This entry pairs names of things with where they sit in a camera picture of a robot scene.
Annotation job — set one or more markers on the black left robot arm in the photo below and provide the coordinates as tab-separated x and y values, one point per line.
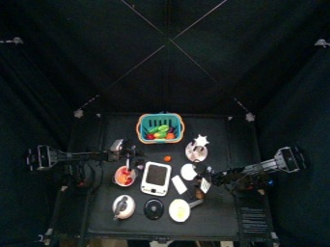
73	156

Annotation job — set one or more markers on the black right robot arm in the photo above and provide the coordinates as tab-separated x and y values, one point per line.
262	167

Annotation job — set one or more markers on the small orange toy carrot piece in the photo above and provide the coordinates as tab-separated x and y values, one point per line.
167	158

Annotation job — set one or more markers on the small brown toy piece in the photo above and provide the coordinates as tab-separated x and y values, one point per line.
200	194

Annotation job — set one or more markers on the bowl with red orange food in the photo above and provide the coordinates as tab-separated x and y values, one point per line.
125	176

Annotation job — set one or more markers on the red toy fruit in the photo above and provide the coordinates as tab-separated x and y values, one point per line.
150	136

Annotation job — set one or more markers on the white rectangular card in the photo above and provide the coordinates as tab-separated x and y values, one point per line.
178	184

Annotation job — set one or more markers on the white toy scale black top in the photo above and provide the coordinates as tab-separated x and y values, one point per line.
155	178

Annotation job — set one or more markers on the green toy cucumber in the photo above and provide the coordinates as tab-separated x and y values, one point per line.
158	129

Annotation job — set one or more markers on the teal basket with orange rim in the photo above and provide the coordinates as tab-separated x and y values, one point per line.
161	128

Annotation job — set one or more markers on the orange toy fruit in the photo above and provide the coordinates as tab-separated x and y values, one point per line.
170	136

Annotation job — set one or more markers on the white star-shaped toy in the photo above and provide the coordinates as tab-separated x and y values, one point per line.
201	140

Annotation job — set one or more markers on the purple toy eggplant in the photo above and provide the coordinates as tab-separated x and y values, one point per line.
171	130

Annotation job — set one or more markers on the black round lid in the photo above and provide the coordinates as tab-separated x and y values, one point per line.
154	209

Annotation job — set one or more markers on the white printed label sheet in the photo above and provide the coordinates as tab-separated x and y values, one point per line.
253	220

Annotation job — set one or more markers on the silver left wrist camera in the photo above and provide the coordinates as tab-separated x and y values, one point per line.
117	145

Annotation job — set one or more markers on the silver frame corner bracket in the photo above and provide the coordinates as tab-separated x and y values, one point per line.
250	117
322	42
15	41
78	113

